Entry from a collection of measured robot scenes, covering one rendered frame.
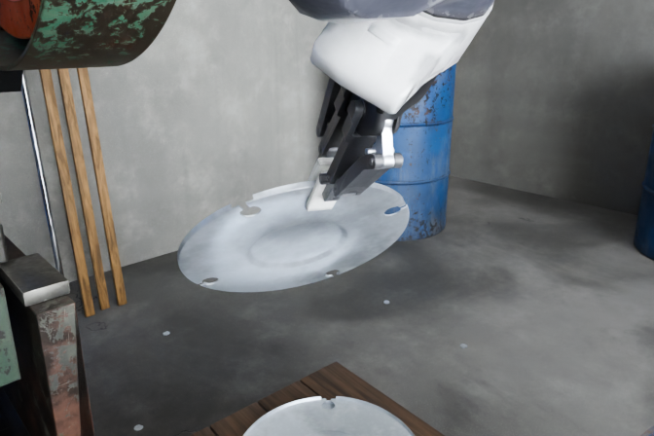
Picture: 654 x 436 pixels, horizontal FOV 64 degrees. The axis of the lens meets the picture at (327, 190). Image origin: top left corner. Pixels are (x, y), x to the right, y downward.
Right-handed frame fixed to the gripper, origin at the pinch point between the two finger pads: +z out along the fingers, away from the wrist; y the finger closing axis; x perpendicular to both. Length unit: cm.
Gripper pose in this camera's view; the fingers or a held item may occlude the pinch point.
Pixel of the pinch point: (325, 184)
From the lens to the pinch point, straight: 54.5
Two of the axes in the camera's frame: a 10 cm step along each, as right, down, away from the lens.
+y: -2.3, -8.6, 4.6
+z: -2.7, 5.1, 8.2
